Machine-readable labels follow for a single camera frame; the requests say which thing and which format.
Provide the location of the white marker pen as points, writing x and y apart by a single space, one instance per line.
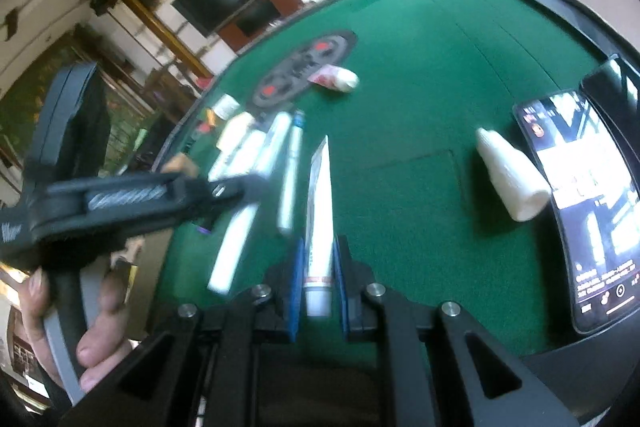
230 250

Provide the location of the cream box with yellow keychain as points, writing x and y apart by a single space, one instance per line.
232 138

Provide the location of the white dropper bottle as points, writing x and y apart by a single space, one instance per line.
519 184

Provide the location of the person left hand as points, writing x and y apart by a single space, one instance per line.
77 341

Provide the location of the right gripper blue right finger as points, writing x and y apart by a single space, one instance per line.
351 279

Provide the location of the smartphone with lit screen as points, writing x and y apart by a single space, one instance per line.
586 144

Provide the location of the round grey table centre console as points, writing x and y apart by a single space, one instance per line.
290 77

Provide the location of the clear red lighter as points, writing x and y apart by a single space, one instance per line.
205 127

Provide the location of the white ointment tube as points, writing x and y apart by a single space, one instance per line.
319 239

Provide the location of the rose hand cream tube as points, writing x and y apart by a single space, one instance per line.
335 78

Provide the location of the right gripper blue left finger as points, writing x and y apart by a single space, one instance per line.
293 285

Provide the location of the white pill bottle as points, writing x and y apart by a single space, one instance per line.
273 143

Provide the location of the blue capped white pen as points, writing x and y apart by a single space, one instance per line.
287 199

